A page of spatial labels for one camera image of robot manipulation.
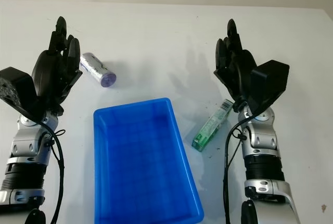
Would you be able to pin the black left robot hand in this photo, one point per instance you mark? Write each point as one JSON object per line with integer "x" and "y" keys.
{"x": 46, "y": 70}

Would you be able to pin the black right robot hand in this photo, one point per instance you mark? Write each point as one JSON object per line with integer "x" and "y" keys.
{"x": 240, "y": 68}

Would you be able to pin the silver purple bag roll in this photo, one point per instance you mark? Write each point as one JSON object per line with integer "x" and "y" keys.
{"x": 95, "y": 69}

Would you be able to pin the green white carton box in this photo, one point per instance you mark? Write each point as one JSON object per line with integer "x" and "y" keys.
{"x": 212, "y": 126}

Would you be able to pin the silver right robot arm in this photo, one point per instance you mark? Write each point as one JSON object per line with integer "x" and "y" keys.
{"x": 262, "y": 153}

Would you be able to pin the blue plastic tray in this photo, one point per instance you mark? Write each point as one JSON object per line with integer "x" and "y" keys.
{"x": 145, "y": 161}

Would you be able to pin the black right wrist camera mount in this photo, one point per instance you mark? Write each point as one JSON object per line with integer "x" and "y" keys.
{"x": 270, "y": 81}

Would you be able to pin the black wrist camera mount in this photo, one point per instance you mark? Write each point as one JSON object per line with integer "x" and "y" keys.
{"x": 270, "y": 81}
{"x": 18, "y": 89}

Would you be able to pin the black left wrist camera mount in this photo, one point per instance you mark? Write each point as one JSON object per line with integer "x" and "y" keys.
{"x": 18, "y": 89}

